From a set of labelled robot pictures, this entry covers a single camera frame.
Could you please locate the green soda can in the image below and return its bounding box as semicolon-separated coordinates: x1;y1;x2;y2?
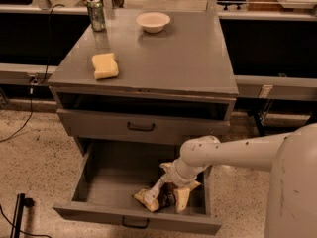
87;0;106;32

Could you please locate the open grey lower drawer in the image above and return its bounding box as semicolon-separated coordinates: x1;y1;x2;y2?
53;141;222;235

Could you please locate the closed grey upper drawer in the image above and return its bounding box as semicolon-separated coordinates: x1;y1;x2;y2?
57;109;230;145

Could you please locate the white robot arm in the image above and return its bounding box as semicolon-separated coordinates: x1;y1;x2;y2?
146;124;317;238

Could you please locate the black stand leg left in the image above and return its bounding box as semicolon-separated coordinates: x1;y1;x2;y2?
10;193;35;238

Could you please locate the yellow sponge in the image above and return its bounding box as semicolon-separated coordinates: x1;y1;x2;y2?
92;53;119;80

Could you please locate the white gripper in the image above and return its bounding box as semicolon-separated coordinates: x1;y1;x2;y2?
151;158;205;213

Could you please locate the white bowl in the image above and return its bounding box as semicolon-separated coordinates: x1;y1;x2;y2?
136;12;170;34

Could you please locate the brown chip bag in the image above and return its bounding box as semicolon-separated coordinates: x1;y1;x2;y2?
132;162;202;214

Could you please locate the black cable on floor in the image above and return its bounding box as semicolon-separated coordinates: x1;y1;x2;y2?
0;3;66;144

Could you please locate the grey drawer cabinet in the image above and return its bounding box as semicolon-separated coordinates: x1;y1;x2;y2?
47;8;240;150

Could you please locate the black table leg right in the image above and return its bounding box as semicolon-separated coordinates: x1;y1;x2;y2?
253;112;265;137

